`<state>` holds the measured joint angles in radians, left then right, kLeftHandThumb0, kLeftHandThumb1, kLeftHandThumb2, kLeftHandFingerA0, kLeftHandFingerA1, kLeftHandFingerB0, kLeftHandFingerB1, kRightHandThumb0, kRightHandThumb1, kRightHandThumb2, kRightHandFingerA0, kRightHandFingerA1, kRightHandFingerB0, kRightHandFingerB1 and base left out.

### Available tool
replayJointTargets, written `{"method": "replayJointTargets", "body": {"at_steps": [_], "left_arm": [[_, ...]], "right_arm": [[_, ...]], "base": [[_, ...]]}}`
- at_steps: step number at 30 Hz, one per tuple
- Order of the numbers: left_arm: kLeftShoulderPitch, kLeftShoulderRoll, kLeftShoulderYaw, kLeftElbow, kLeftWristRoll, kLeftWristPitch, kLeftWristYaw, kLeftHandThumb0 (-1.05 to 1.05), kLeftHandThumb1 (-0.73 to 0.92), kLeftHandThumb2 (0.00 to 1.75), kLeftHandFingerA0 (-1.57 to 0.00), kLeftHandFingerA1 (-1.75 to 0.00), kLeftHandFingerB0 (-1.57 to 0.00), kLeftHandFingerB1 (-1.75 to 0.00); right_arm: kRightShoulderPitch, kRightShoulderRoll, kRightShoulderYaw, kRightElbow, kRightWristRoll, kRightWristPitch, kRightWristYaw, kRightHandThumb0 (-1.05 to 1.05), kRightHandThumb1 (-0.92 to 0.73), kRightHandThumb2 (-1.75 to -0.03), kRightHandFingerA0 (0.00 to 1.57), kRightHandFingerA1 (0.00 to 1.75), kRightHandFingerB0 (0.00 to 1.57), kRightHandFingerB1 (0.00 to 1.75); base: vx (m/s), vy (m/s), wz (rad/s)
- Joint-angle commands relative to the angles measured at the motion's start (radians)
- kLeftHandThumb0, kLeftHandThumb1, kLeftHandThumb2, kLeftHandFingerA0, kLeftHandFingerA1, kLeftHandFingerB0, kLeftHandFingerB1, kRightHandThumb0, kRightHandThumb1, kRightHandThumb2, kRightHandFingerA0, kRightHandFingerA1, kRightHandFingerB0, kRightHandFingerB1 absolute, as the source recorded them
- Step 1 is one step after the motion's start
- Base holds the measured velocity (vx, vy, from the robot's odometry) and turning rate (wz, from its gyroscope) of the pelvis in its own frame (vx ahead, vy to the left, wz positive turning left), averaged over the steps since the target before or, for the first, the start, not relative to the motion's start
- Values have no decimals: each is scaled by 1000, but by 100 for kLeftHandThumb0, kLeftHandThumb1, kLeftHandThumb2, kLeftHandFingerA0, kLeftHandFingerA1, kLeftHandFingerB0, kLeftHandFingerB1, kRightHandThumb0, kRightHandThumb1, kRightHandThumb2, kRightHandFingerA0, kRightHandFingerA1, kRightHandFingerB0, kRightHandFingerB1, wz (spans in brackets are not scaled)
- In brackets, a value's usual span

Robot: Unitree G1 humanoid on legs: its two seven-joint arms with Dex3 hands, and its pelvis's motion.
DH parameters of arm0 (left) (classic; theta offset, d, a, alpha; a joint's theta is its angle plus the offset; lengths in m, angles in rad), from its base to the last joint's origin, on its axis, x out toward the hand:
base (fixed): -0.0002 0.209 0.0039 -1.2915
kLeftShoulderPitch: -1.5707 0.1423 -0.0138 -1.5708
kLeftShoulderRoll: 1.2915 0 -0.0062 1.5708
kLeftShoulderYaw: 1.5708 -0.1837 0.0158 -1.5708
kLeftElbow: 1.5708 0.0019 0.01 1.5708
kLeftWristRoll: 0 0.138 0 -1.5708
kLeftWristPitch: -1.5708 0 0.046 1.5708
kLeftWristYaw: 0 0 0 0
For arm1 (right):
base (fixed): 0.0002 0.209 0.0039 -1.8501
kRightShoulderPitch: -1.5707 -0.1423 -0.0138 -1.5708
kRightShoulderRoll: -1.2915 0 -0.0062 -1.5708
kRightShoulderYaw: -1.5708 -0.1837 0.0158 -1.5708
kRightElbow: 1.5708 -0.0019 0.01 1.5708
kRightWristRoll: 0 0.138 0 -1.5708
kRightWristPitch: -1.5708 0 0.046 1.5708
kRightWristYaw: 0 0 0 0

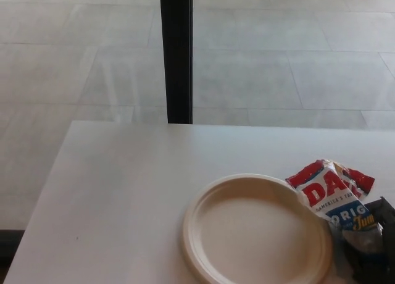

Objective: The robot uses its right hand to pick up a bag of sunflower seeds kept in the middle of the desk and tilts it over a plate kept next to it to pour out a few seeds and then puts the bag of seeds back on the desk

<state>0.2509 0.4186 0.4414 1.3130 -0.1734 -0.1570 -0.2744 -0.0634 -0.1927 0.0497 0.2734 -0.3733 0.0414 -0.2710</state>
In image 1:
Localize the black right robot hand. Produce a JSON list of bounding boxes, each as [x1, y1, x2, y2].
[[343, 196, 395, 284]]

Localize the red white blue seed bag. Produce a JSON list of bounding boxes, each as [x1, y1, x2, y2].
[[285, 159, 385, 259]]

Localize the round cream paper plate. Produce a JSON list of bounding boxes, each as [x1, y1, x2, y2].
[[181, 172, 335, 284]]

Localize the black vertical window post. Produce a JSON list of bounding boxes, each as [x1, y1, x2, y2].
[[159, 0, 194, 125]]

